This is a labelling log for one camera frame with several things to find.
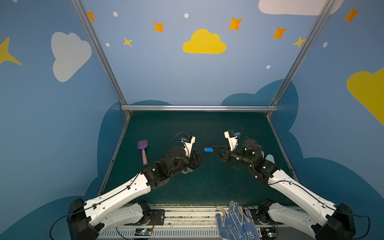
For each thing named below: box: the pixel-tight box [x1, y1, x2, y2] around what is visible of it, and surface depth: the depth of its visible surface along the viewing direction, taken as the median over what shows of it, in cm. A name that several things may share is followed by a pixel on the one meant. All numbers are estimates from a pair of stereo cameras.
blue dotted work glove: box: [215, 200, 260, 240], surface depth 73 cm
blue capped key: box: [203, 147, 214, 153], surface depth 76 cm
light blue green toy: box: [265, 154, 276, 164], surface depth 98 cm
